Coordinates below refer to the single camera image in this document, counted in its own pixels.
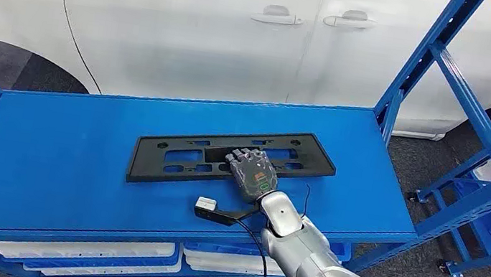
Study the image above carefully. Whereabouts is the blue metal shelf rack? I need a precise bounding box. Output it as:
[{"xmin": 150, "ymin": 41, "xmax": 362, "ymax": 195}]
[{"xmin": 0, "ymin": 0, "xmax": 491, "ymax": 277}]

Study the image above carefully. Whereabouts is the blue wheeled shelf rack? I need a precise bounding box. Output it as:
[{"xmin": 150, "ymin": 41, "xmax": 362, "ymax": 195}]
[{"xmin": 397, "ymin": 80, "xmax": 491, "ymax": 277}]

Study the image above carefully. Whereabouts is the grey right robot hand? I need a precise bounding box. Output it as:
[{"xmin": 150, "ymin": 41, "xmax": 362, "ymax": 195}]
[{"xmin": 219, "ymin": 145, "xmax": 284, "ymax": 209}]

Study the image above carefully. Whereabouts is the black plastic plate frame part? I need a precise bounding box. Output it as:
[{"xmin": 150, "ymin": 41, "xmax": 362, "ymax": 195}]
[{"xmin": 125, "ymin": 108, "xmax": 341, "ymax": 212}]

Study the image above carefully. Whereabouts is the white car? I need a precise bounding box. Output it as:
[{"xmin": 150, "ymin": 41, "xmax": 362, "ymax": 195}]
[{"xmin": 0, "ymin": 0, "xmax": 491, "ymax": 151}]

